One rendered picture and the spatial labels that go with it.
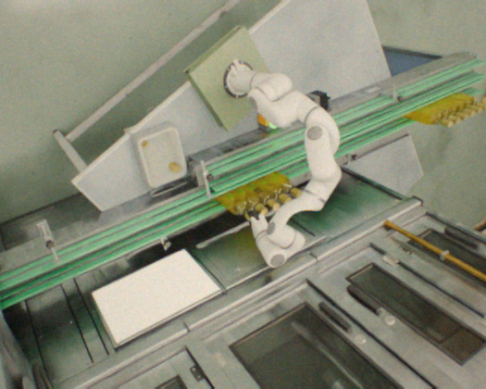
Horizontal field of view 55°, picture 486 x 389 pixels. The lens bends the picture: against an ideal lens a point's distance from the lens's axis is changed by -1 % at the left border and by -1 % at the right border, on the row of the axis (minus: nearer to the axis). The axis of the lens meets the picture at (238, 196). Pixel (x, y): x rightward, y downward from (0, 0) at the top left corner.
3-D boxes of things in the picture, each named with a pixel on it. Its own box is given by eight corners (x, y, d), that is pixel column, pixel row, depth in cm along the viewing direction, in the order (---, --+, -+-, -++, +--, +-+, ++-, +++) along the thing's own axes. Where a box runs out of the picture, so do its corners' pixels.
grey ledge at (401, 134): (255, 192, 229) (268, 201, 220) (253, 176, 224) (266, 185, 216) (394, 130, 264) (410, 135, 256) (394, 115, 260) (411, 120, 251)
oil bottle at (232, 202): (214, 198, 205) (238, 219, 189) (211, 188, 203) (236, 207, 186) (225, 194, 208) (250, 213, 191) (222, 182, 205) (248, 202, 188)
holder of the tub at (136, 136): (146, 192, 202) (153, 199, 196) (130, 134, 188) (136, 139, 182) (181, 178, 208) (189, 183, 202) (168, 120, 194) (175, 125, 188)
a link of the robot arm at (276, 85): (274, 88, 189) (299, 94, 176) (249, 105, 185) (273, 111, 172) (267, 66, 183) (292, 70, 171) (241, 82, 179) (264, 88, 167)
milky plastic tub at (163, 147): (143, 181, 199) (151, 189, 192) (129, 134, 187) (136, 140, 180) (180, 168, 205) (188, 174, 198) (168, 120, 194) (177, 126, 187)
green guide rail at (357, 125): (207, 185, 200) (216, 192, 194) (206, 182, 200) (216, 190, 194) (473, 73, 266) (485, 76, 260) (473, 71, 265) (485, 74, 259)
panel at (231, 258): (89, 297, 180) (116, 354, 154) (87, 292, 179) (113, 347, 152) (279, 207, 214) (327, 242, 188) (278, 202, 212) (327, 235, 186)
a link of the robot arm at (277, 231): (316, 197, 165) (284, 247, 166) (291, 180, 159) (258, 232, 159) (330, 204, 158) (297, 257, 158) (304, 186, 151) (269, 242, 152)
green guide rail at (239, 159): (204, 169, 197) (213, 176, 190) (204, 168, 196) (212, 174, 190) (474, 60, 262) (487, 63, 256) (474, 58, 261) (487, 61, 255)
